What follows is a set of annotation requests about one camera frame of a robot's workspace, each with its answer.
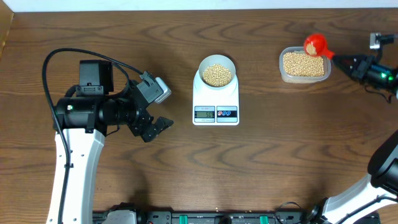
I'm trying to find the soybeans in bowl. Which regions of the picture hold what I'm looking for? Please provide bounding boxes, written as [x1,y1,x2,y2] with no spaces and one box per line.
[203,63,233,87]

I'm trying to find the pile of soybeans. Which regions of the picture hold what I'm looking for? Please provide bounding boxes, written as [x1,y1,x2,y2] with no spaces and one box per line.
[282,52,325,77]

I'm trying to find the white digital kitchen scale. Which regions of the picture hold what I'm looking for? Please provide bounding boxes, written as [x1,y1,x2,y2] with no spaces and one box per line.
[192,68,240,126]

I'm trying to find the light grey bowl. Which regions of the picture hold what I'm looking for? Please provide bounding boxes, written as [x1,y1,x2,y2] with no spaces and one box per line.
[198,55,238,91]

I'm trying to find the clear plastic container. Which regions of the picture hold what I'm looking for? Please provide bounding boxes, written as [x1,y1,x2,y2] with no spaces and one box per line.
[279,47,331,83]

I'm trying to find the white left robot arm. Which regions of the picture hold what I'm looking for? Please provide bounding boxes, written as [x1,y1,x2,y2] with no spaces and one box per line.
[47,60,174,223]

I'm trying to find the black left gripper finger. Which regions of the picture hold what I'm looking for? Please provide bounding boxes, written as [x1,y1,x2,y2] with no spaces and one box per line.
[140,116,174,142]
[139,71,155,86]

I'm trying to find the red measuring scoop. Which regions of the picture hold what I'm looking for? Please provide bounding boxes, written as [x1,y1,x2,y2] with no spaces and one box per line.
[303,34,335,60]

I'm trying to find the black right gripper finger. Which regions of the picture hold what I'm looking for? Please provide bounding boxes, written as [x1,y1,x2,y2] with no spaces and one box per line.
[333,60,354,77]
[332,55,367,64]

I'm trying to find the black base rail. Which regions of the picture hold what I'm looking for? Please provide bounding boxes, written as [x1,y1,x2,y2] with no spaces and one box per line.
[92,202,382,224]

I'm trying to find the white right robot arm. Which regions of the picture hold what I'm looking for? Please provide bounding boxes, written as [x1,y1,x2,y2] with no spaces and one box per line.
[307,55,397,223]

